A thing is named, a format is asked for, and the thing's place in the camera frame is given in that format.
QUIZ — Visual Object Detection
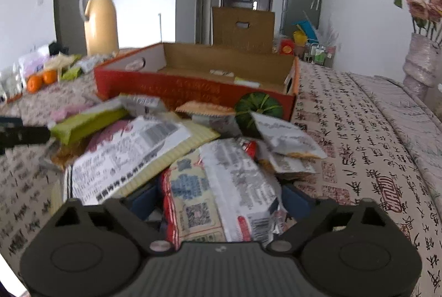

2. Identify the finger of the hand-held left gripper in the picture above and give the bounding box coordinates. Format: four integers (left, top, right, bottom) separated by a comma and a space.
0, 117, 52, 154

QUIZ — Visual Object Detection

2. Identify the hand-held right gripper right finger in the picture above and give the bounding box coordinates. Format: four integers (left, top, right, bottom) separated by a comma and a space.
265, 185, 388, 253

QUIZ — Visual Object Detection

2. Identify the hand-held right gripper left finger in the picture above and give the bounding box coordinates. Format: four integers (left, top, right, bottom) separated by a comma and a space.
52, 185, 173, 253

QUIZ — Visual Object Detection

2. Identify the red white noodle packet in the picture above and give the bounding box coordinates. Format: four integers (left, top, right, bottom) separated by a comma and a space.
161, 138, 289, 246

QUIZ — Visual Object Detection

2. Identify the pile of mixed snack packets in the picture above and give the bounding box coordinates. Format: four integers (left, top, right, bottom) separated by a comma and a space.
48, 93, 328, 246

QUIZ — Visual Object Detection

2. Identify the green snack bar packet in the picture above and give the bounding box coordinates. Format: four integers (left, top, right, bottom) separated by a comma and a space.
51, 106, 130, 146

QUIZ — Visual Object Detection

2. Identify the red cardboard box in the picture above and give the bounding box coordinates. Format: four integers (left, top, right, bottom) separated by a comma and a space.
94, 42, 300, 121

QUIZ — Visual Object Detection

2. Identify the clear plastic bag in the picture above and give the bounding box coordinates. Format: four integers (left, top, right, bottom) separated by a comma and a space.
0, 64, 24, 102

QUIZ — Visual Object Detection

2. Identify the large yellow-edged snack bag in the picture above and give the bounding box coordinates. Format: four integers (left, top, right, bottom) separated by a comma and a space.
64, 115, 222, 206

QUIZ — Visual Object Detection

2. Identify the purple white plastic bag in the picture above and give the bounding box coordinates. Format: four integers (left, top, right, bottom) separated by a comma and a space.
19, 49, 51, 77

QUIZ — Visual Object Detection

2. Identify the light green snack packet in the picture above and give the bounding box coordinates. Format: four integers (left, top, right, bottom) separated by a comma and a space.
61, 65, 84, 81

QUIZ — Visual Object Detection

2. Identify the cream crumpled bag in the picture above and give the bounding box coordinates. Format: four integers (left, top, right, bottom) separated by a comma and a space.
45, 53, 81, 70

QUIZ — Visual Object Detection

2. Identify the dark cloth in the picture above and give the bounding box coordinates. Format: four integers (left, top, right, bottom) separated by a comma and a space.
48, 41, 70, 56

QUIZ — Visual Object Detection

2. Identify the white barcode snack packet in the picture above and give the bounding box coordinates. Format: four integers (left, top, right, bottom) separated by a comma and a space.
79, 55, 116, 74

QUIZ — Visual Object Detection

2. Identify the yellow thermos jug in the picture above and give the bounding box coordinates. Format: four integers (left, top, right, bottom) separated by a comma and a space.
79, 0, 120, 57

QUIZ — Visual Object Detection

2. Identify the grey patterned cloth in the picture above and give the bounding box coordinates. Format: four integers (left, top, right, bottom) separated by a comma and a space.
349, 72, 442, 180

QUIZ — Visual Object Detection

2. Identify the pale dried grass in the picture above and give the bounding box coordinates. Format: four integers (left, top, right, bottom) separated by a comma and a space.
318, 21, 341, 46

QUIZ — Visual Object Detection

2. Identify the blue plastic item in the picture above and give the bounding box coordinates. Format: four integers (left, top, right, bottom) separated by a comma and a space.
292, 20, 318, 42

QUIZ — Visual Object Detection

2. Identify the pink ribbed vase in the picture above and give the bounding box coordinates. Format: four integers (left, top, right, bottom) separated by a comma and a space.
403, 33, 442, 88

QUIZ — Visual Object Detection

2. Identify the wire rack with bottles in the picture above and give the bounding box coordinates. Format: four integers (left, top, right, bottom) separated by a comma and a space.
304, 43, 336, 67

